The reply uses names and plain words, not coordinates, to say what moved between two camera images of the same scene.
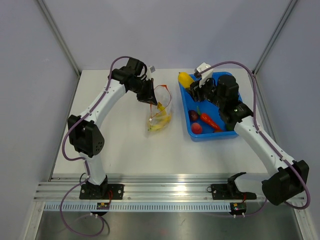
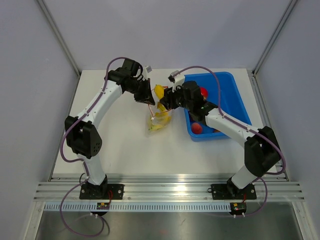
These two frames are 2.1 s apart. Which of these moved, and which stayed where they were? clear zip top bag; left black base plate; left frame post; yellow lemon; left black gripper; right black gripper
Moved: yellow lemon; right black gripper
Stayed: clear zip top bag; left frame post; left black gripper; left black base plate
